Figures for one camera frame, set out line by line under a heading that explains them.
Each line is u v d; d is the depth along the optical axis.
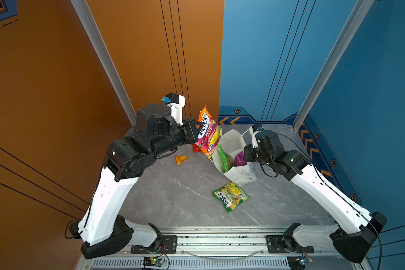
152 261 0.71
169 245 0.73
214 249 0.72
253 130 0.64
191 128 0.43
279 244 0.72
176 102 0.45
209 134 0.56
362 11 0.70
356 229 0.38
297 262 0.70
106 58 0.85
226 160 0.92
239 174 0.78
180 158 1.02
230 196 0.85
